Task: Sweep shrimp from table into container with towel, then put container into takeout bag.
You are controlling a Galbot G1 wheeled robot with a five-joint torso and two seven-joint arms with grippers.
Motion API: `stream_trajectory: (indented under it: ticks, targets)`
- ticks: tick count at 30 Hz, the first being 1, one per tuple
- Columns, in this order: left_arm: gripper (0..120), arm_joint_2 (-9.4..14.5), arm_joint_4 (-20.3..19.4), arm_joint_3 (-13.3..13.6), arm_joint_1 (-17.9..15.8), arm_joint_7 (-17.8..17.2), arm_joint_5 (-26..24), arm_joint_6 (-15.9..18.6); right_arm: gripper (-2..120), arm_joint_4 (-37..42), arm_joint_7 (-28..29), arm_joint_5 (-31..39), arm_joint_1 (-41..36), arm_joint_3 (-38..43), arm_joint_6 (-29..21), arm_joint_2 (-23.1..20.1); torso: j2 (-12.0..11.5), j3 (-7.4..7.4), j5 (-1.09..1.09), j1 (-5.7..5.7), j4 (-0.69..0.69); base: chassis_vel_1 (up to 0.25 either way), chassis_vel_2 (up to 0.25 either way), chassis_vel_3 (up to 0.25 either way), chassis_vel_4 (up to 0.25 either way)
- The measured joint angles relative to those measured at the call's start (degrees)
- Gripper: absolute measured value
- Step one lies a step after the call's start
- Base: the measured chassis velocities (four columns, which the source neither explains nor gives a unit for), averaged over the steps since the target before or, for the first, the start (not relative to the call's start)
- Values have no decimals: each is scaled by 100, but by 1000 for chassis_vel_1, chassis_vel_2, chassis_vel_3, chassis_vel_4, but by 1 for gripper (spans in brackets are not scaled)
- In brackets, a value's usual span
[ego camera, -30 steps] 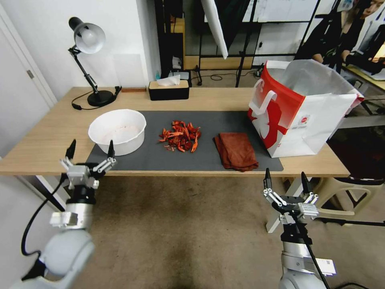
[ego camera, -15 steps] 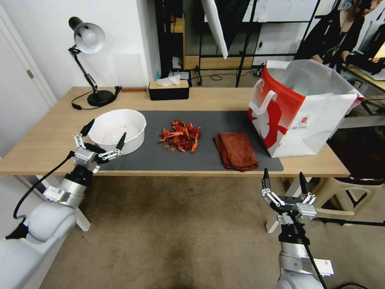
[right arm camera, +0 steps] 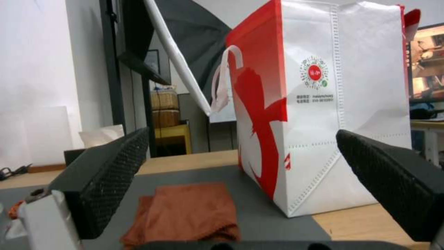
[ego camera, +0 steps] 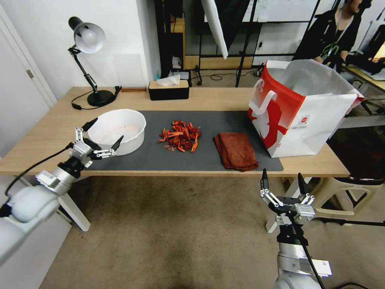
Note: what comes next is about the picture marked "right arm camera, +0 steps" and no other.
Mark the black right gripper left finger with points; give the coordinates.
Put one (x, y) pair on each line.
(100, 182)

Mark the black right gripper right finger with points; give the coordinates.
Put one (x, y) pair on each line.
(388, 179)

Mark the orange shrimp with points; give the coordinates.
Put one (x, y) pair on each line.
(14, 208)

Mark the rust orange folded towel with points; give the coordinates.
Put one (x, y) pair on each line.
(187, 213)

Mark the clear plastic container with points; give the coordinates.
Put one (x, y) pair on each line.
(7, 229)

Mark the red and white takeout bag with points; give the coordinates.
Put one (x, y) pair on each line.
(312, 104)

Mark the white tissue box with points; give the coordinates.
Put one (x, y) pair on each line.
(100, 138)

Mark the yellow stool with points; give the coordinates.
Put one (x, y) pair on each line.
(175, 138)

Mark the black scissors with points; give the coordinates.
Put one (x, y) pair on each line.
(14, 170)

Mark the dark grey table mat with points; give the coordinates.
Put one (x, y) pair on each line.
(194, 198)

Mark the woven wicker baskets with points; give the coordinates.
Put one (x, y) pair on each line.
(165, 106)

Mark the black light stand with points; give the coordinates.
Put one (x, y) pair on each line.
(112, 65)

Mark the computer monitor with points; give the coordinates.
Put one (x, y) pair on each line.
(426, 62)

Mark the black softbox light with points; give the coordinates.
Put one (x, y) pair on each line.
(138, 39)

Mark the white diagonal pole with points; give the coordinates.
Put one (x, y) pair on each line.
(177, 54)

